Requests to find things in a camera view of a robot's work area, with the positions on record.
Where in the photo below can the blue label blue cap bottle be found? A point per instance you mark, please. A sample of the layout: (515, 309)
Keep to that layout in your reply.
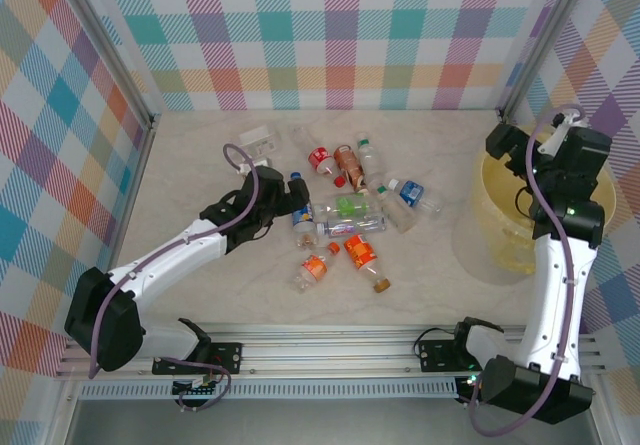
(303, 217)

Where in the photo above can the red label cola bottle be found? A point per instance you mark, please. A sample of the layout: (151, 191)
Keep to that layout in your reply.
(320, 157)

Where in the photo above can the green label plastic bottle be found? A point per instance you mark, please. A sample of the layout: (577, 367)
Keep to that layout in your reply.
(347, 206)

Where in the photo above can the brown label plastic bottle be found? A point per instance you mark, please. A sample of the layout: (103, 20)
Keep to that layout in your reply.
(347, 162)

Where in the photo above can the purple label water bottle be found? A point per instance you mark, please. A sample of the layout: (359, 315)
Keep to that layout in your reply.
(350, 227)

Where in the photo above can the clear bottle green cap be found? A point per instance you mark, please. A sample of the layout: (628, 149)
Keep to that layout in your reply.
(372, 165)

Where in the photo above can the orange label brown cap bottle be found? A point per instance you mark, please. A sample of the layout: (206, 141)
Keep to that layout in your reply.
(359, 255)

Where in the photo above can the blue label water bottle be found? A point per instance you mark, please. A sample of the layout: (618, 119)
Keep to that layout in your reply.
(412, 192)

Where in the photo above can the clear bottle white cap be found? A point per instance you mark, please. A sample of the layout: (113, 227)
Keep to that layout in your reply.
(397, 212)

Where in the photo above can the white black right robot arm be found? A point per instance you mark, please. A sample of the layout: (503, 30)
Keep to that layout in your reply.
(547, 290)

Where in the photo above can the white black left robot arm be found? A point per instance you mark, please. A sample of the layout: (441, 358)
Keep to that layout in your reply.
(165, 255)

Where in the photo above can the yellow translucent plastic bin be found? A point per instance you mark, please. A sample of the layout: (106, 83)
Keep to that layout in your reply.
(495, 200)

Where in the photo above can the left electronics board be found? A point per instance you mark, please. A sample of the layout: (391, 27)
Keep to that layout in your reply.
(197, 392)

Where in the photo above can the electronics board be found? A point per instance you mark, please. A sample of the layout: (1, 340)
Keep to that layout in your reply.
(467, 384)
(197, 392)

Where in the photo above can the right electronics board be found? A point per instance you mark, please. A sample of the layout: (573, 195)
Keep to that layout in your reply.
(467, 384)

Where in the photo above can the aluminium right frame post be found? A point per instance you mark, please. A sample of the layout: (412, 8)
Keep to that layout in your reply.
(546, 40)

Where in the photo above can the aluminium frame post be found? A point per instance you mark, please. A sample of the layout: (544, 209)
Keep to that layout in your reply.
(117, 50)
(546, 40)

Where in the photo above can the aluminium left side rail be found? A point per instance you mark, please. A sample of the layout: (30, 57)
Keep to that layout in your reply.
(137, 165)

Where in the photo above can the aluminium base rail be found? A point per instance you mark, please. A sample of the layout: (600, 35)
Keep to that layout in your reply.
(325, 350)

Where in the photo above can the aluminium left frame post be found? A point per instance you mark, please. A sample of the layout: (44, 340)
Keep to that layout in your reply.
(117, 50)

